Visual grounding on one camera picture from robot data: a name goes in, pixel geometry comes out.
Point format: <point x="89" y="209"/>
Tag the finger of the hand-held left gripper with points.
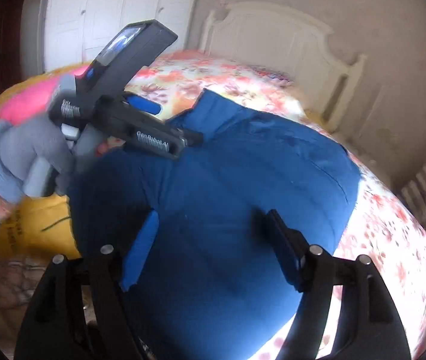
<point x="145" y="105"/>
<point x="149" y="135"/>

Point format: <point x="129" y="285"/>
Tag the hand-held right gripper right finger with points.
<point x="282" y="247"/>

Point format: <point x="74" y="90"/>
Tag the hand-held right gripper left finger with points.
<point x="141" y="251"/>

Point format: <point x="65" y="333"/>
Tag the blue padded jacket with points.
<point x="235" y="165"/>

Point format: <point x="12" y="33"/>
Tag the person's left hand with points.
<point x="25" y="142"/>

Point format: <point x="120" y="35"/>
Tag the white wardrobe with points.
<point x="123" y="3"/>

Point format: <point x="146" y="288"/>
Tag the floral bed cover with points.
<point x="381" y="225"/>

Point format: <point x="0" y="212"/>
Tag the pink cloth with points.
<point x="21" y="101"/>

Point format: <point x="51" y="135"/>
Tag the dark wooden door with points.
<point x="10" y="37"/>

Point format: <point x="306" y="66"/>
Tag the white wooden headboard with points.
<point x="284" y="33"/>

